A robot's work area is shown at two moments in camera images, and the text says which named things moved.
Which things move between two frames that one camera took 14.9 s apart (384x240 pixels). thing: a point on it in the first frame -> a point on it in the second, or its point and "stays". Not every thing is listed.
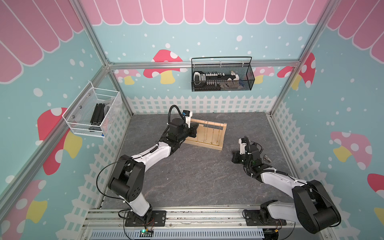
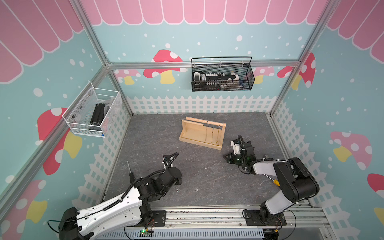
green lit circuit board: [145, 233] stays
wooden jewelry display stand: [207, 137] stays
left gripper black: [193, 127] -> [179, 182]
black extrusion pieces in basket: [97, 117] stays
